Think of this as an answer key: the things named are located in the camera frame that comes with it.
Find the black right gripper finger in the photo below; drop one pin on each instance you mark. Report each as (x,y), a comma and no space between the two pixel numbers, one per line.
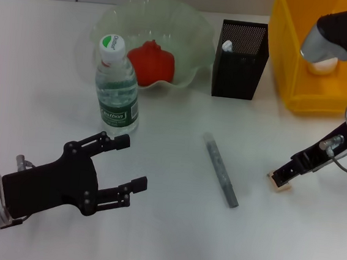
(287,174)

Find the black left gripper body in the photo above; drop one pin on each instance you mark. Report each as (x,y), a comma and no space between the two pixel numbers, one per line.
(54,183)

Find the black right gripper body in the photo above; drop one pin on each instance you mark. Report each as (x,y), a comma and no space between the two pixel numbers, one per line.
(315,156)

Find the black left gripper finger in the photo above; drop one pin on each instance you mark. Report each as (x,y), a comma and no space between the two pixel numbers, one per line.
(107,143)
(121,192)

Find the beige barcode eraser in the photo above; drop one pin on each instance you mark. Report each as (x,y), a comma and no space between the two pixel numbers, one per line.
(284,189)

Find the clear green-label water bottle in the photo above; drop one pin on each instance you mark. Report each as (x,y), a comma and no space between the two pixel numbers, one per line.
(118,100)

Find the gray marker pen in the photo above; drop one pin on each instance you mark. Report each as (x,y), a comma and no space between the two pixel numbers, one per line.
(220,168)

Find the white paper ball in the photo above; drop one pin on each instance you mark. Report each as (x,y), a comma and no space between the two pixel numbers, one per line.
(321,67)

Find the red-orange toy fruit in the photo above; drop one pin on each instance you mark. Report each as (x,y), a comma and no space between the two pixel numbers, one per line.
(155,66)

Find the mint green utility knife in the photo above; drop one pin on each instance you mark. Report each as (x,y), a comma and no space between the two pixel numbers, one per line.
(227,46)

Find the black mesh pen holder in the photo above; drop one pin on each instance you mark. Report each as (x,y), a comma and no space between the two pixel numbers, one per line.
(237,77)

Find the pale green wavy fruit plate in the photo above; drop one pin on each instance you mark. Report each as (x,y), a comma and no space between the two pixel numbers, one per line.
(177,29)

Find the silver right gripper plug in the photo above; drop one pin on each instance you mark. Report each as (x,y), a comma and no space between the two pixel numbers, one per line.
(332,143)

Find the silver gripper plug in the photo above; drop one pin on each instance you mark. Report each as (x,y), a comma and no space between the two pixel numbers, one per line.
(332,143)
(22,163)

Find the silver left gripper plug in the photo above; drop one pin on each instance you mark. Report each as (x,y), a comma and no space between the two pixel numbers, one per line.
(22,163)

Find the yellow plastic bin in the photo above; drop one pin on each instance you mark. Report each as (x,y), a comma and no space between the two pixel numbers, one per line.
(318,94)

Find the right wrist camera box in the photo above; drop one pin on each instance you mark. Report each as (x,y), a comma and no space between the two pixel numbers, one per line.
(340,26)

